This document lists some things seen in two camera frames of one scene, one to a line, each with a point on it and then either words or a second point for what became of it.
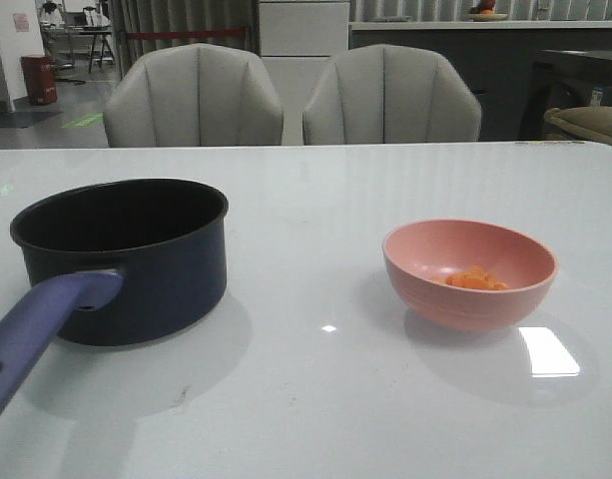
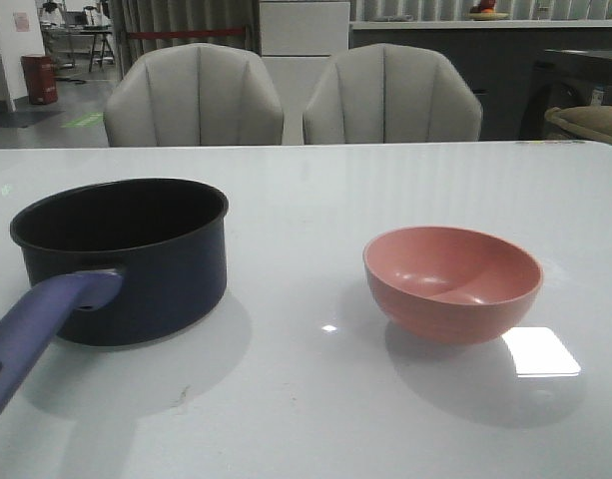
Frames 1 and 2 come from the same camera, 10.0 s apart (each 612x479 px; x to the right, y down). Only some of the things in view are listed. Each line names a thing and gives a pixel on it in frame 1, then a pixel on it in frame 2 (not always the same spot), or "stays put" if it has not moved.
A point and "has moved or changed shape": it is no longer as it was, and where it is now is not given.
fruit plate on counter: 477,17 stays put
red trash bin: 40,79 stays put
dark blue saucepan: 109,261 stays put
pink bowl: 418,252 has moved or changed shape
